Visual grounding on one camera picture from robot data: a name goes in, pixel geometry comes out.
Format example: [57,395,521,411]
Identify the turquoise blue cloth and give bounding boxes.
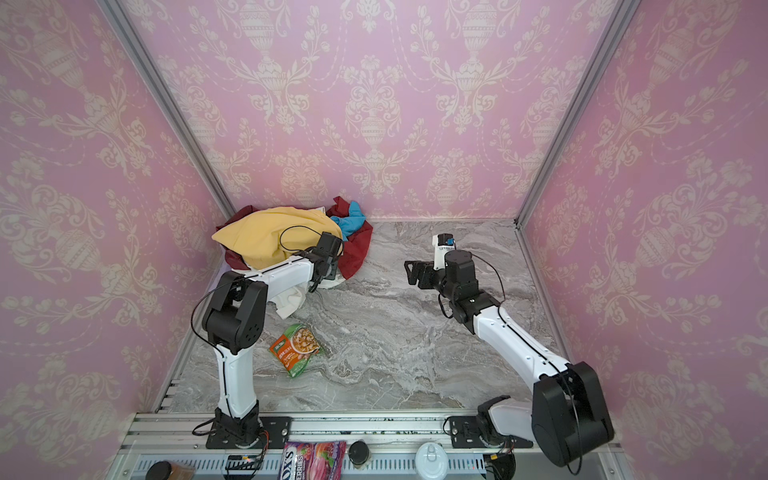
[330,198,366,241]

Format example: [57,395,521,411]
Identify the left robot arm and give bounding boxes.
[202,233,343,450]

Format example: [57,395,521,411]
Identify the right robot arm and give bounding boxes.
[404,250,615,467]

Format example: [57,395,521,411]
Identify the dark red cloth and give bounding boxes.
[213,196,373,279]

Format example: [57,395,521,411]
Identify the white cloth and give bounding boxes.
[271,271,346,319]

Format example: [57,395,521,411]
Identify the yellow cloth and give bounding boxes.
[212,207,342,270]

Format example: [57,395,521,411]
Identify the orange green snack packet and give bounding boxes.
[269,324,322,378]

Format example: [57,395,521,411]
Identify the white round lid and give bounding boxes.
[415,442,449,480]

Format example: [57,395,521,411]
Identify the small dark jar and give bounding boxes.
[347,440,371,468]

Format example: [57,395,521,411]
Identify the pink berries snack bag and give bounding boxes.
[278,441,347,480]

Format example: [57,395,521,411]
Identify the brown bottle black cap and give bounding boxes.
[144,460,196,480]

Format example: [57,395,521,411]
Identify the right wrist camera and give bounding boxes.
[432,233,456,271]

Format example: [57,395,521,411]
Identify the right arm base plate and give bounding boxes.
[443,414,534,450]

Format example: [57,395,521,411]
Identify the aluminium front rail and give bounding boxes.
[106,409,634,479]

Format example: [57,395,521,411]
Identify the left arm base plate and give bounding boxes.
[205,416,293,451]

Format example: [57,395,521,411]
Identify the right corner aluminium post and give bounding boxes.
[516,0,641,231]

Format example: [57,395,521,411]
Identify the corner aluminium post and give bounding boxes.
[516,0,641,231]
[96,0,235,217]

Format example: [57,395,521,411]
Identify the left corner aluminium post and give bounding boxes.
[96,0,235,217]

